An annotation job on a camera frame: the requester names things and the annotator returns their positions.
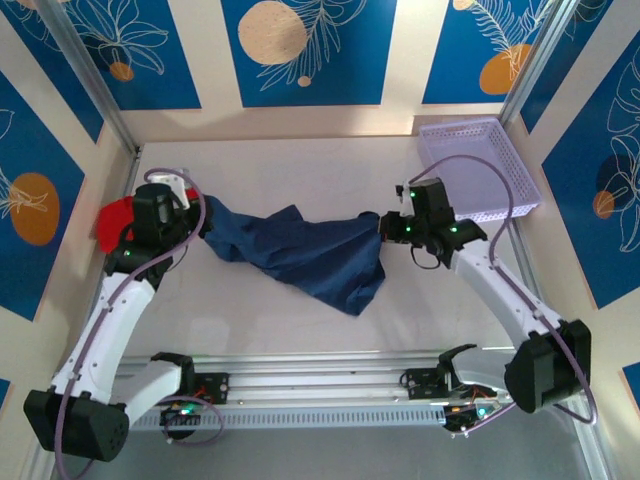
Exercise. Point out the navy blue t-shirt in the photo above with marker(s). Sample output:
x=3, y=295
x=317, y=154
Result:
x=310, y=255

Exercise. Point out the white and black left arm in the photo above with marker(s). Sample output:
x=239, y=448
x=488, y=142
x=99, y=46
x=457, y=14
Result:
x=115, y=325

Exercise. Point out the red folded t-shirt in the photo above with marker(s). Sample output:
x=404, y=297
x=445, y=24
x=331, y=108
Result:
x=112, y=225

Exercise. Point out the lavender perforated plastic basket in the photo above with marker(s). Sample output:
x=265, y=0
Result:
x=480, y=150

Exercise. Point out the circuit board with green light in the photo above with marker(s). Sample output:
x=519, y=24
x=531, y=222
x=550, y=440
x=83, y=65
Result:
x=470, y=415
x=182, y=415

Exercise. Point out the aluminium side rail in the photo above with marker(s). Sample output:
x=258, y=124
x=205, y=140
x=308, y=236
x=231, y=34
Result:
x=132, y=170
x=522, y=260

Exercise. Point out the aluminium frame post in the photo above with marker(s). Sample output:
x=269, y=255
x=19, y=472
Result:
x=91, y=75
x=595, y=450
x=540, y=60

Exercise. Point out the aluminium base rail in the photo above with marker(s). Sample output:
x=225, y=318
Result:
x=320, y=385

